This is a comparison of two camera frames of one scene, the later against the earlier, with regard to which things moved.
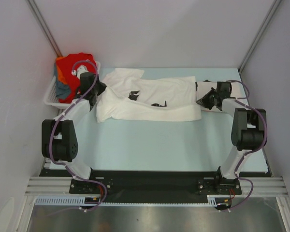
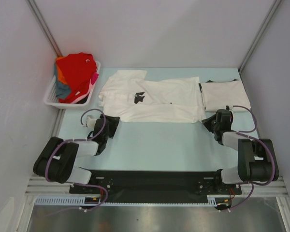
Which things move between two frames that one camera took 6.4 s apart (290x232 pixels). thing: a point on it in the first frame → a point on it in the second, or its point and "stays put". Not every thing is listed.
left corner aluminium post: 43,23 stays put
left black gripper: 102,86 → 113,123
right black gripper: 210,98 → 211,124
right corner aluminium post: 273,8 stays put
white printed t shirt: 128,96 stays put
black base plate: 152,186 stays put
